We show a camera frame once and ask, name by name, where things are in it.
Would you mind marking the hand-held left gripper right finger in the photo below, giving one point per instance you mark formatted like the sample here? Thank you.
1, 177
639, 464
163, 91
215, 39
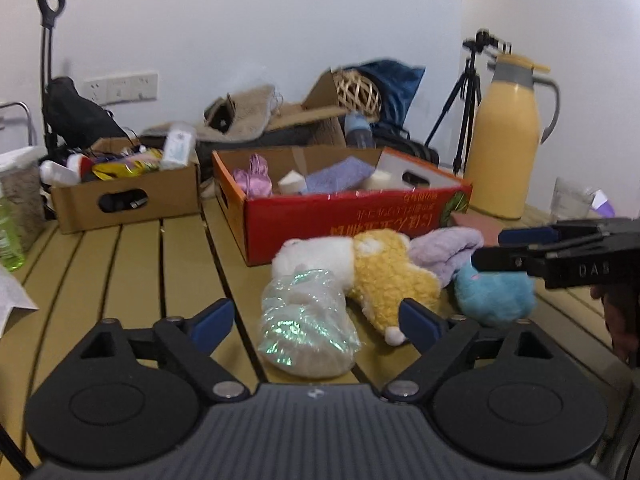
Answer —
420, 327

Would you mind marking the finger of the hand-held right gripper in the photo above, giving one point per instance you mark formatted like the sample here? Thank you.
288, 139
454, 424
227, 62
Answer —
525, 236
505, 259

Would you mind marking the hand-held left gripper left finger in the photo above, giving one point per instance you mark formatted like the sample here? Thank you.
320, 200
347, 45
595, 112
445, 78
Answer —
215, 322

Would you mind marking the blue plush toy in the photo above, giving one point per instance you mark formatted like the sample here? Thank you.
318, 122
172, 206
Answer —
492, 295

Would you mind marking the yellow plush toy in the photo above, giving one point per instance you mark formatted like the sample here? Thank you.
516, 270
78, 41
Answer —
390, 280

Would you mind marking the lavender plush towel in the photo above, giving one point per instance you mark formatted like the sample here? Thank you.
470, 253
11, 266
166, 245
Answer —
445, 252

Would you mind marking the iridescent plastic-wrapped plush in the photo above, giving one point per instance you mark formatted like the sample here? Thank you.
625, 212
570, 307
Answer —
305, 325

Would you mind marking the white plush toy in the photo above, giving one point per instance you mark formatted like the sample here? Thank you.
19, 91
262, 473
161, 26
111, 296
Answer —
312, 257

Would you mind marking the red cardboard box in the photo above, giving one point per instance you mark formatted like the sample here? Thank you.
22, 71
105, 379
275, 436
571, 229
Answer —
325, 220

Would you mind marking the pink yarn item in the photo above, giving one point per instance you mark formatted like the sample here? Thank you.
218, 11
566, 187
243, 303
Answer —
255, 177

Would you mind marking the white foam block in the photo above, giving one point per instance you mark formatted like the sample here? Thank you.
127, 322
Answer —
291, 183

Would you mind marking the purple fluffy cloth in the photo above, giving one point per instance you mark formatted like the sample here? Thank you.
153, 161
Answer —
340, 175

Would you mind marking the person's right hand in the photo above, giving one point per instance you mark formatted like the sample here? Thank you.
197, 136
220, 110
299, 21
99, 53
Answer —
622, 320

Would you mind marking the clear drinking glass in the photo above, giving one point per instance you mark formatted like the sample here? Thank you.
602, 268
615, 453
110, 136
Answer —
570, 202

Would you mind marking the purple tissue pack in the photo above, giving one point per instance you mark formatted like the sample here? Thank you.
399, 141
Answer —
604, 205

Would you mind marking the yellow thermos jug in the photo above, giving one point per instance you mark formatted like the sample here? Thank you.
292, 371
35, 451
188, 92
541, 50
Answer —
505, 150

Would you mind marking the folding slatted table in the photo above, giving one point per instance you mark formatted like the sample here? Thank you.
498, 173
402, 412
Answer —
125, 270

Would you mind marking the black duffel bag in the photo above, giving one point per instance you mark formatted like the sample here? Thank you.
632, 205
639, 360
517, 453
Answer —
410, 147

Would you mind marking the black tripod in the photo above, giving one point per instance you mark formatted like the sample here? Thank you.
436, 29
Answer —
465, 100

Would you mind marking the small white box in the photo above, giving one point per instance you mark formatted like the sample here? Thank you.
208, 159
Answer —
177, 147

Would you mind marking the yellow snack packet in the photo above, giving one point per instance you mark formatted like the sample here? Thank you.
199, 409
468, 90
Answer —
127, 164

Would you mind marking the light blue bottle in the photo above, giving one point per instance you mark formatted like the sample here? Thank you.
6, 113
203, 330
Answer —
359, 132

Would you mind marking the dark blue cushion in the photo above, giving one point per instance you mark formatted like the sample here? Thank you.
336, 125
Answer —
397, 90

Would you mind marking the white paper sheet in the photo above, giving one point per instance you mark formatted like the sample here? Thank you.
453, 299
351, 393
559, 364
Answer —
12, 300

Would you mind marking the beige plush slippers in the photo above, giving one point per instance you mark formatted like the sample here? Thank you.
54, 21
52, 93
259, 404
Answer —
245, 112

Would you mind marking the white bottle with red cap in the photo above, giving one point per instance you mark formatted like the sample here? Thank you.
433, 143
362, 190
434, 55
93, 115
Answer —
62, 170

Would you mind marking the wicker ball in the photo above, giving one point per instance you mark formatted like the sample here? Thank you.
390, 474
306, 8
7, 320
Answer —
357, 95

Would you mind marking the green plastic bottle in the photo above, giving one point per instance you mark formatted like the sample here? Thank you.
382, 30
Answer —
10, 240

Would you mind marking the open cardboard box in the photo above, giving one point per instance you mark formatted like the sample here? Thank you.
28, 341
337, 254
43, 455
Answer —
310, 120

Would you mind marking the clear grain container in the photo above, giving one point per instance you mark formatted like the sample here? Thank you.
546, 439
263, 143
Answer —
22, 195

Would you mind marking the black video camera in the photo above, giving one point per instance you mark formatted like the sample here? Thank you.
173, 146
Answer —
485, 42

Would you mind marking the white wall socket strip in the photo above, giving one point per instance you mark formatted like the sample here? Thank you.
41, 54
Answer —
120, 86

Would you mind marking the metal chair frame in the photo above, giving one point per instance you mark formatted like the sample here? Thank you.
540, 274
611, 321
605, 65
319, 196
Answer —
20, 115

